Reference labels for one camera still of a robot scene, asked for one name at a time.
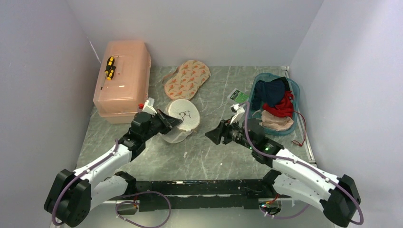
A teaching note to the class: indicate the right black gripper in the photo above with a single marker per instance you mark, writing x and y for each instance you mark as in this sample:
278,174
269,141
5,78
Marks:
215,134

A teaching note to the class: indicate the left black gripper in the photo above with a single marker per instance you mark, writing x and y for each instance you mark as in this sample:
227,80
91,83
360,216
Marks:
170,121

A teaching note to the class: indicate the white mesh laundry bag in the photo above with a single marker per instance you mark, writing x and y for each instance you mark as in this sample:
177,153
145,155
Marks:
188,113

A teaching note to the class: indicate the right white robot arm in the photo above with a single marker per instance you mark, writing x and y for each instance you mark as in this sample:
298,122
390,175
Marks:
337,197

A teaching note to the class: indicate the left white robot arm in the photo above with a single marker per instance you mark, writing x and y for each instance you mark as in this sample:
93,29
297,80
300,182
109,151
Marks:
74,194

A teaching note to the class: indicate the green white small box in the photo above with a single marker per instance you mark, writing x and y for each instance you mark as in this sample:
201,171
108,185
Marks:
236,97

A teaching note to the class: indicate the patterned beige oven mitt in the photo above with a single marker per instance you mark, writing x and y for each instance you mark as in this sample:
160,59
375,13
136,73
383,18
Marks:
186,80

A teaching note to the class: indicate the pink plastic storage box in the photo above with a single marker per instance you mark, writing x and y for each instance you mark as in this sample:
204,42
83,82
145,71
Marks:
118,101

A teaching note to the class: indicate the beige pink cloth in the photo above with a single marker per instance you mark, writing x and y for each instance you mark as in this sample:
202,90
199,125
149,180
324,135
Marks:
275,123

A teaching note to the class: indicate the teal plastic basket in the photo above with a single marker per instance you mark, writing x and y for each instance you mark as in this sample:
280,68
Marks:
295,90

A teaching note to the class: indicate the navy blue cloth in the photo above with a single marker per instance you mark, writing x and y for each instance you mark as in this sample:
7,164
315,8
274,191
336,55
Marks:
269,92

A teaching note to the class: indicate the red cloth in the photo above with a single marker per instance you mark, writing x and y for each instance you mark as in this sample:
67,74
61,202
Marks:
282,109

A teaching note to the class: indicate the yellow black screwdriver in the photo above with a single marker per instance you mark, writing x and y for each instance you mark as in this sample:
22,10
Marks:
109,64
109,74

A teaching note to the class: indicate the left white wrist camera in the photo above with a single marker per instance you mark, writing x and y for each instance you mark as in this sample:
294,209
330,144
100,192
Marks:
148,106

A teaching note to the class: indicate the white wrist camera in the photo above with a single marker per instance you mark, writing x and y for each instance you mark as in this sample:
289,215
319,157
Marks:
148,106
238,111

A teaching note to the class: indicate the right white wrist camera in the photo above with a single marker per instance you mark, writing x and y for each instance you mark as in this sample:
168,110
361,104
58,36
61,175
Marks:
238,111

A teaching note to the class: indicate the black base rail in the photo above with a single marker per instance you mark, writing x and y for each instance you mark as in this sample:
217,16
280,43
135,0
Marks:
201,194

